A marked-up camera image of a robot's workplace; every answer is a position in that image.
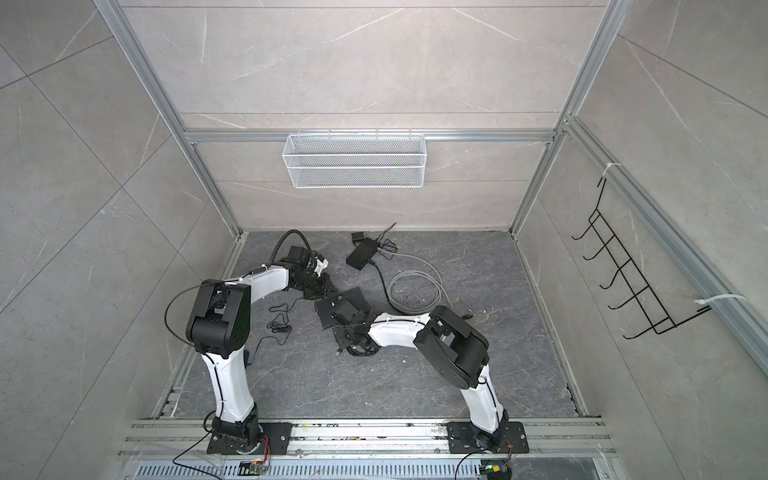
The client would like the grey ethernet cable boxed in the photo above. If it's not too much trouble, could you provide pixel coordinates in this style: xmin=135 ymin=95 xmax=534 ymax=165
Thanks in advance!
xmin=380 ymin=251 xmax=452 ymax=314

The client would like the dark grey network switch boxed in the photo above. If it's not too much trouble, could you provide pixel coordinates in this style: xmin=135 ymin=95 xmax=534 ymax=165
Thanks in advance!
xmin=314 ymin=287 xmax=371 ymax=329

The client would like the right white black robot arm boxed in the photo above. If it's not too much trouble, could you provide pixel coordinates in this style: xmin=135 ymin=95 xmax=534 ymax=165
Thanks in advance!
xmin=315 ymin=289 xmax=508 ymax=451

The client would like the aluminium mounting rail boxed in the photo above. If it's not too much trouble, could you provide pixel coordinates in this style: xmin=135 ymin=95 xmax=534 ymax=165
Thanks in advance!
xmin=118 ymin=418 xmax=617 ymax=459

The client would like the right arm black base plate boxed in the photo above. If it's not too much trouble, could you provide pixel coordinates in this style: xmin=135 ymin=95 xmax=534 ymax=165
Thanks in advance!
xmin=446 ymin=419 xmax=530 ymax=455

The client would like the black wire hook rack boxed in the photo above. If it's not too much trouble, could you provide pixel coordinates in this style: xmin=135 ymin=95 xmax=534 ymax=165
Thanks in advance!
xmin=571 ymin=178 xmax=712 ymax=340

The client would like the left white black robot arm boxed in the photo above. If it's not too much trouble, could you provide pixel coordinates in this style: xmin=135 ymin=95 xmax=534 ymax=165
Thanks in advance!
xmin=181 ymin=229 xmax=335 ymax=453

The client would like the black power adapter with cable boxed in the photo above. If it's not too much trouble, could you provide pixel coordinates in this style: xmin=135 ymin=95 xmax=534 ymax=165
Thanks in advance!
xmin=351 ymin=222 xmax=399 ymax=260

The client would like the long black ethernet cable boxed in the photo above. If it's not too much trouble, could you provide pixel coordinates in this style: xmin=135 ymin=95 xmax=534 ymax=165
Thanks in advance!
xmin=367 ymin=259 xmax=474 ymax=320

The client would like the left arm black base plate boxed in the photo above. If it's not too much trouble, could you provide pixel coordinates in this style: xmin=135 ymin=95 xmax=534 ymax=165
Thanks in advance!
xmin=206 ymin=422 xmax=293 ymax=455

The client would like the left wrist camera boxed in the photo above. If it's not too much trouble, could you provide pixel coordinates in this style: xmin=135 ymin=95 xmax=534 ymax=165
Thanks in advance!
xmin=308 ymin=252 xmax=329 ymax=277

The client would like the white wire mesh basket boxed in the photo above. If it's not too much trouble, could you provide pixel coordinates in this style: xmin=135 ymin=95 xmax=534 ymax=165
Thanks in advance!
xmin=282 ymin=133 xmax=428 ymax=189

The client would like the ribbed black network switch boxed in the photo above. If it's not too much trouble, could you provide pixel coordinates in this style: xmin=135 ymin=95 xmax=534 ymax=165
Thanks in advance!
xmin=346 ymin=237 xmax=380 ymax=270

